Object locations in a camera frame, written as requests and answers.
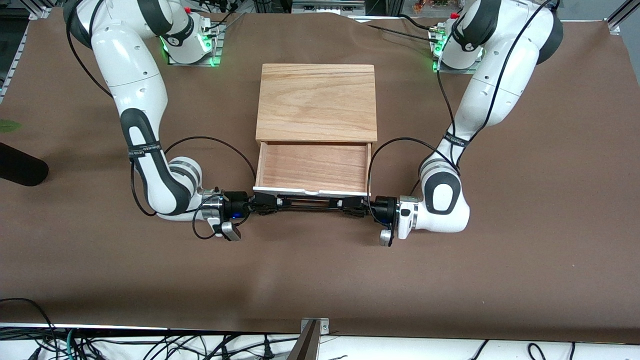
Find black metal drawer handle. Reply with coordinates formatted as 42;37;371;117
276;196;347;212

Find tangled black floor cables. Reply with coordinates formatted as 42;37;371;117
75;331;301;360

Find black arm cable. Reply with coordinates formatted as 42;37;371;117
366;0;557;200
64;0;258;241

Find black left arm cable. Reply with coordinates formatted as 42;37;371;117
366;0;557;200

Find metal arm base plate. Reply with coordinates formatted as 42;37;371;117
432;30;485;75
165;22;222;67

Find white-fronted wooden drawer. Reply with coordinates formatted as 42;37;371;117
253;141;374;197

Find black looping floor cable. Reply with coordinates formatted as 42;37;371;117
0;297;58;360

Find teal floor cable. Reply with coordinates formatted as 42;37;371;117
62;327;79;360

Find aluminium frame rail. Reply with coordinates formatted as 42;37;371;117
604;0;640;36
0;20;31;105

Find black cable on cover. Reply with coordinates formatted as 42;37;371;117
350;14;443;40

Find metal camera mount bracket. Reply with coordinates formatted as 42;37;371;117
287;317;331;360

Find grey metal background rack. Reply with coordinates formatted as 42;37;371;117
291;0;367;16

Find light wooden drawer cabinet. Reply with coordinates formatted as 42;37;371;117
255;63;379;146

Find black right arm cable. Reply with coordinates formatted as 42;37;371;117
64;0;258;241

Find black cylindrical pole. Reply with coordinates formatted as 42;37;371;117
0;142;50;187

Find brown table cover sheet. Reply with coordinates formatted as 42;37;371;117
0;7;640;344

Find black base connector cables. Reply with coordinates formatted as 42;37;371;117
192;0;247;38

